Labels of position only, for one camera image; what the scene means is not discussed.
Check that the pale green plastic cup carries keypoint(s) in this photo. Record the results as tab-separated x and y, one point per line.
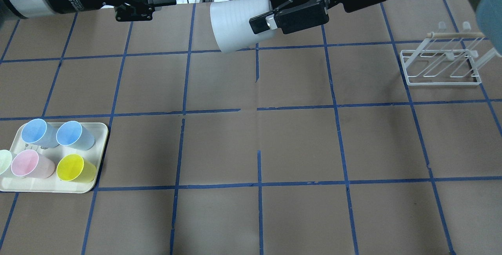
6	158

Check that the wooden rack dowel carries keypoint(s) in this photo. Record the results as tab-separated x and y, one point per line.
445	35

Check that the pink plastic cup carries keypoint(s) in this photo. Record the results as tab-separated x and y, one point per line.
31	164

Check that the cream plastic tray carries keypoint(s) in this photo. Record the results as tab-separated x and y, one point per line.
53	184

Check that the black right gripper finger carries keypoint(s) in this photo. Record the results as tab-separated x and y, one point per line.
290	20

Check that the white plastic cup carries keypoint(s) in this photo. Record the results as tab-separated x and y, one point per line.
230	23

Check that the blue cup near yellow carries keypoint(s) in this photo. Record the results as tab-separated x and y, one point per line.
73	134

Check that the yellow plastic cup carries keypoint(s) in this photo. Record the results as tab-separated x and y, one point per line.
75	168

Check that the white wire cup rack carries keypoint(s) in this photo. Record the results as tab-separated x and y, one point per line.
446	62

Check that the blue cup far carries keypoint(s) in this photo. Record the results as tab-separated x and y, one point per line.
40	133

